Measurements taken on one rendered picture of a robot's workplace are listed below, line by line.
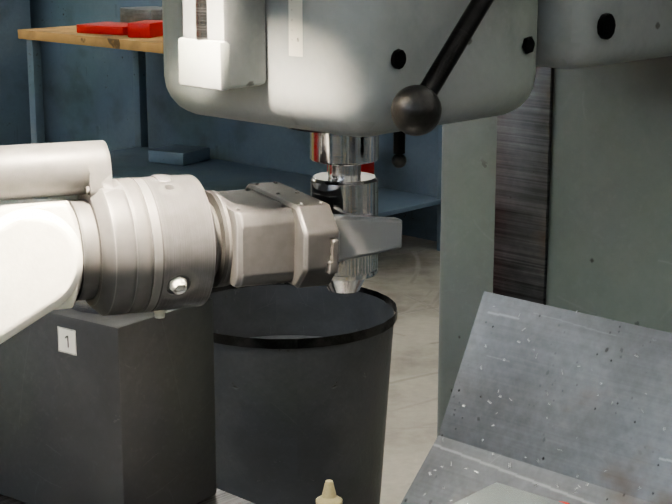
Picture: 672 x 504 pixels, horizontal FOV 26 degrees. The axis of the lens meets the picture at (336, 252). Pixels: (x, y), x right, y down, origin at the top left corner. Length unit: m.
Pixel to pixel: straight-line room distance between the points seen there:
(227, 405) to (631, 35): 2.01
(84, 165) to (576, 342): 0.58
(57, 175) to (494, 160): 0.57
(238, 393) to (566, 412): 1.65
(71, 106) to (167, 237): 7.53
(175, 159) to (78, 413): 5.93
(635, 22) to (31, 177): 0.43
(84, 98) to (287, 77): 7.44
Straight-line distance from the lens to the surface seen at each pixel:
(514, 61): 0.97
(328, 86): 0.88
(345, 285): 1.01
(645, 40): 1.07
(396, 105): 0.85
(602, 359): 1.33
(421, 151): 6.53
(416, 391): 4.52
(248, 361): 2.89
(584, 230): 1.34
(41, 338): 1.28
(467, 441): 1.39
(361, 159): 0.98
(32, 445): 1.32
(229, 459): 3.00
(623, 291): 1.33
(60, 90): 8.51
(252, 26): 0.90
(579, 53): 1.01
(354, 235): 0.98
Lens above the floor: 1.45
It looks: 13 degrees down
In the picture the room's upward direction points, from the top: straight up
